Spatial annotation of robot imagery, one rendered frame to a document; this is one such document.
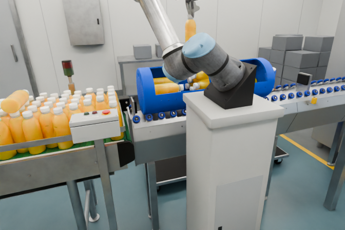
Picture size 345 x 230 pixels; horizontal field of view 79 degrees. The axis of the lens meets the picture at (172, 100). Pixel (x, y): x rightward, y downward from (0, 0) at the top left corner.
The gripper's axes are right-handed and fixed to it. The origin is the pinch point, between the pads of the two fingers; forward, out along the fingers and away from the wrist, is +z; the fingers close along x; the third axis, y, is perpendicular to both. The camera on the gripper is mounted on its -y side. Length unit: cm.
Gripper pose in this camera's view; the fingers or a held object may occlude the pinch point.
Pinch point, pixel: (190, 15)
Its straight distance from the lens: 144.2
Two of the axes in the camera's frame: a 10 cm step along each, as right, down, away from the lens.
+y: 9.4, -2.6, 2.1
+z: 1.6, 9.0, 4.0
